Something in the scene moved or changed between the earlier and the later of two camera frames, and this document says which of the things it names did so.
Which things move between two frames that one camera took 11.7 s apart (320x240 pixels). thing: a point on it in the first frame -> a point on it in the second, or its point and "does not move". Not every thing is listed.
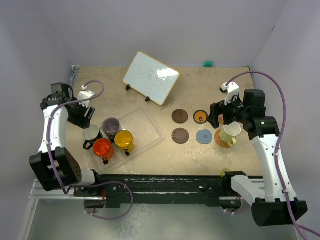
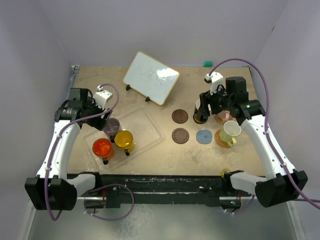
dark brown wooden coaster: [180, 116] does not move
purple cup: [110, 126] does not move
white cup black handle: [91, 134] -> [198, 116]
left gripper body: [77, 115] -> [98, 122]
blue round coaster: [204, 136] does not move
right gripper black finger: [216, 109] -> [205, 104]
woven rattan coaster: [219, 141] does not move
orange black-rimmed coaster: [200, 117] does not move
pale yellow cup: [229, 131] does not move
